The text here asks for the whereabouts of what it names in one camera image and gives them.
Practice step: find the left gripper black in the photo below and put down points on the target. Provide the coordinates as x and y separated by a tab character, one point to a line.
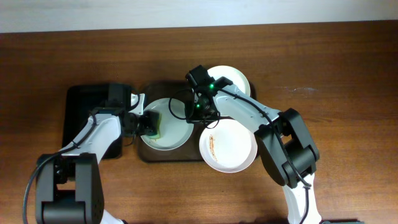
146	123

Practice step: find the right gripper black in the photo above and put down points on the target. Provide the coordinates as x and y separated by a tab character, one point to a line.
203	115

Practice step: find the green and yellow sponge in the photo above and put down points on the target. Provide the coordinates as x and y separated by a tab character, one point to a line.
153	127

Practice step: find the white plate with ring pattern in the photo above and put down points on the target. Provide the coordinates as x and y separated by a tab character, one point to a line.
173	132

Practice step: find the white plate with sauce streak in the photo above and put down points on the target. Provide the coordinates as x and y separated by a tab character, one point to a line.
228	147

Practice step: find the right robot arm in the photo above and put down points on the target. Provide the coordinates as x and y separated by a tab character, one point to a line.
289	154

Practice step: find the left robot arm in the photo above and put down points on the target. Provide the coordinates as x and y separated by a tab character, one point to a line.
68	183

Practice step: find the dark brown serving tray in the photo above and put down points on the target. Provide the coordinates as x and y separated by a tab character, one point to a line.
188	151

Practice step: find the white plate at tray back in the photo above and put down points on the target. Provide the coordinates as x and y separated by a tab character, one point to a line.
233	74

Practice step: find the black tray on left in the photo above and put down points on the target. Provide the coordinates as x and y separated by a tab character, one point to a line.
82	102

